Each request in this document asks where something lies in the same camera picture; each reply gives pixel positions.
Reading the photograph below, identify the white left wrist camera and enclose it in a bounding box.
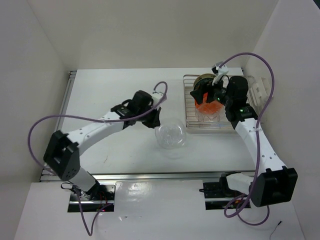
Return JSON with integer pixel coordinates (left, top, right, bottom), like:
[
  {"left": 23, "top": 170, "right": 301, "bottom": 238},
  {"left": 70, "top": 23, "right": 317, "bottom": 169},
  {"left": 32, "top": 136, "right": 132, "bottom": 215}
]
[{"left": 151, "top": 91, "right": 167, "bottom": 105}]

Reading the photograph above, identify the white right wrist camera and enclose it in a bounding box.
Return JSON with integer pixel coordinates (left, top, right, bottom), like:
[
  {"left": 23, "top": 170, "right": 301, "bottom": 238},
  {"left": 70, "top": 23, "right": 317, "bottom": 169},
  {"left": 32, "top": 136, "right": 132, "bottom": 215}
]
[{"left": 211, "top": 61, "right": 229, "bottom": 86}]

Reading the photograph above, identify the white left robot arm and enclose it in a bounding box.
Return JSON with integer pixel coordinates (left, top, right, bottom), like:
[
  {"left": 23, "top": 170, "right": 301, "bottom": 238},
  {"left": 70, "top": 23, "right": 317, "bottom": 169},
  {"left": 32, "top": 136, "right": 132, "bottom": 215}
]
[{"left": 43, "top": 90, "right": 164, "bottom": 200}]

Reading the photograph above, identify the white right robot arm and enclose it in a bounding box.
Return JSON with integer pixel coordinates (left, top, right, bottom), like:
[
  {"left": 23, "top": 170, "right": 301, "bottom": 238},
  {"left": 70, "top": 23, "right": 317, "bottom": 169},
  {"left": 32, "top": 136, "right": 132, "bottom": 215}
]
[{"left": 190, "top": 74, "right": 298, "bottom": 207}]

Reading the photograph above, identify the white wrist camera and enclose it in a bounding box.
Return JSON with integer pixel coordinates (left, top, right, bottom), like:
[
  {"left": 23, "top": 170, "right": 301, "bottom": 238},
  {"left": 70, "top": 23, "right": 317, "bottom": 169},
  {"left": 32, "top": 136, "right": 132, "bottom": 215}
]
[
  {"left": 211, "top": 61, "right": 229, "bottom": 86},
  {"left": 151, "top": 91, "right": 167, "bottom": 105}
]

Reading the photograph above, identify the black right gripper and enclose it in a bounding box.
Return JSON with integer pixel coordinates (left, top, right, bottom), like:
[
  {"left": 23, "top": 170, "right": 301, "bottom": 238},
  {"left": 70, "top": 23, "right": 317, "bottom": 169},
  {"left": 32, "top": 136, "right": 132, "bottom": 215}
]
[{"left": 190, "top": 73, "right": 233, "bottom": 107}]

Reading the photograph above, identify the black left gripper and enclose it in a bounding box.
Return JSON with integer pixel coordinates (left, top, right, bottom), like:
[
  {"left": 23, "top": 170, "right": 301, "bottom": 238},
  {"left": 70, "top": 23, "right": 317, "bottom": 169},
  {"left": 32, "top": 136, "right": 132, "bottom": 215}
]
[{"left": 137, "top": 102, "right": 161, "bottom": 129}]

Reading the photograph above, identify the orange plate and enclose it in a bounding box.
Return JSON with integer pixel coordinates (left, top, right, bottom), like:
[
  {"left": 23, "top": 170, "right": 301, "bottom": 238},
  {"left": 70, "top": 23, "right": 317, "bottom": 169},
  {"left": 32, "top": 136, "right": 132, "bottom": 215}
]
[{"left": 194, "top": 93, "right": 224, "bottom": 115}]

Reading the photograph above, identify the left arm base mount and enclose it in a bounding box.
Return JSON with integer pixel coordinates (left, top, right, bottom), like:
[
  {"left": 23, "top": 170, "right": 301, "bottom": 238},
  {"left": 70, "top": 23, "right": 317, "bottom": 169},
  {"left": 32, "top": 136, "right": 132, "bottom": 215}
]
[{"left": 60, "top": 182, "right": 116, "bottom": 213}]

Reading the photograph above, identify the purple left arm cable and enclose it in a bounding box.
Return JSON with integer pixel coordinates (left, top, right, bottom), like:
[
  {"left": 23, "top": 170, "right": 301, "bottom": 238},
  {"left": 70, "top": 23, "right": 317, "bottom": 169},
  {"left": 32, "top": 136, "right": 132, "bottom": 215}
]
[{"left": 27, "top": 81, "right": 168, "bottom": 237}]

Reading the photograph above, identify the clear glass plate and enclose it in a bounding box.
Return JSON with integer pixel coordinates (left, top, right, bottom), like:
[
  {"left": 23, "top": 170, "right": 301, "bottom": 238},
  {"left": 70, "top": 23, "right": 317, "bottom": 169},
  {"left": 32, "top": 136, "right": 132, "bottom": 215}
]
[
  {"left": 154, "top": 117, "right": 187, "bottom": 150},
  {"left": 207, "top": 108, "right": 226, "bottom": 123},
  {"left": 195, "top": 109, "right": 211, "bottom": 122}
]

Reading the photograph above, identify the metal wire dish rack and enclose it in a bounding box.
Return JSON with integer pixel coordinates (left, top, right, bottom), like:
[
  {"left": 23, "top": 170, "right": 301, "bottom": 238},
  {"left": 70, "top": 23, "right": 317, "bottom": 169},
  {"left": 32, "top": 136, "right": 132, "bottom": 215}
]
[{"left": 182, "top": 74, "right": 256, "bottom": 131}]

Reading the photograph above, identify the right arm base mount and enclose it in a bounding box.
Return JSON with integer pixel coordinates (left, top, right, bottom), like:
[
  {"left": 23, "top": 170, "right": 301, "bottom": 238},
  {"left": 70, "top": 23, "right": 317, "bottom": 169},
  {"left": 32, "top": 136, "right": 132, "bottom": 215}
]
[{"left": 198, "top": 173, "right": 242, "bottom": 211}]

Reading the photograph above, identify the brown patterned plate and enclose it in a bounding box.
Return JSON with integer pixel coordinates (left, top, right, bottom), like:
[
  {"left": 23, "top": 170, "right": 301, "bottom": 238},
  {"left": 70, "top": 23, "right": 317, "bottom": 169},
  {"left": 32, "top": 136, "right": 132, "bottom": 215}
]
[{"left": 193, "top": 76, "right": 213, "bottom": 90}]

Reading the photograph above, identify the thin black wire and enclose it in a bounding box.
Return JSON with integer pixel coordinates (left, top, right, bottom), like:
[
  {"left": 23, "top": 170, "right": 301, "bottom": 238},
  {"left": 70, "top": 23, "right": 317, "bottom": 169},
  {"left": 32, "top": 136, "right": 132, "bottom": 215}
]
[{"left": 269, "top": 220, "right": 283, "bottom": 238}]

